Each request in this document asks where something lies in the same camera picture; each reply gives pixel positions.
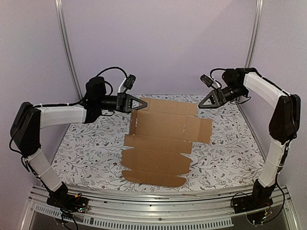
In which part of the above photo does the brown cardboard box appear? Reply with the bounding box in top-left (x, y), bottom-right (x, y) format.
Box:
top-left (121, 97), bottom-right (213, 187)

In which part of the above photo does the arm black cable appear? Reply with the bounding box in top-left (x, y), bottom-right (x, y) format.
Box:
top-left (97, 67), bottom-right (128, 80)
top-left (210, 68), bottom-right (228, 80)

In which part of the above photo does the left aluminium frame post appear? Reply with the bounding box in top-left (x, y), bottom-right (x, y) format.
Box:
top-left (54, 0), bottom-right (83, 100)

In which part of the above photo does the floral patterned table mat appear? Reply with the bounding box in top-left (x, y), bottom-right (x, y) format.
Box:
top-left (52, 103), bottom-right (264, 193)

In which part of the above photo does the right aluminium frame post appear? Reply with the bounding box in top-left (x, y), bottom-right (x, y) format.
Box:
top-left (245, 0), bottom-right (264, 68)

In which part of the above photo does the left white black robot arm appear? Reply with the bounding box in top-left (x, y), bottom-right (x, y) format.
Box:
top-left (10, 75), bottom-right (147, 208)

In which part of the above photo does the aluminium frame post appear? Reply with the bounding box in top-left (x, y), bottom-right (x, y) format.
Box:
top-left (54, 0), bottom-right (83, 100)
top-left (245, 0), bottom-right (264, 68)

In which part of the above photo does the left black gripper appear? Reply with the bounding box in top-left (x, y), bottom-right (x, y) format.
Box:
top-left (97, 92), bottom-right (147, 114)

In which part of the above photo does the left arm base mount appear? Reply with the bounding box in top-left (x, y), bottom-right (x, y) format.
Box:
top-left (47, 191), bottom-right (89, 213)

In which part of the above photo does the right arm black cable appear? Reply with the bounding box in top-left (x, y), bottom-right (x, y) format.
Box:
top-left (210, 68), bottom-right (228, 80)

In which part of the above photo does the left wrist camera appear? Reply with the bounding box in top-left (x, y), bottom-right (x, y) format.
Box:
top-left (118, 74), bottom-right (136, 93)

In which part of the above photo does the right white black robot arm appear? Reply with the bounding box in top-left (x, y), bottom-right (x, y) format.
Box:
top-left (199, 68), bottom-right (301, 209)

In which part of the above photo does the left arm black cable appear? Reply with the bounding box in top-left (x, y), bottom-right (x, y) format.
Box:
top-left (97, 67), bottom-right (128, 80)

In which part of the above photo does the aluminium front rail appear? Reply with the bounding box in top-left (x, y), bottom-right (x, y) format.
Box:
top-left (21, 185), bottom-right (300, 230)

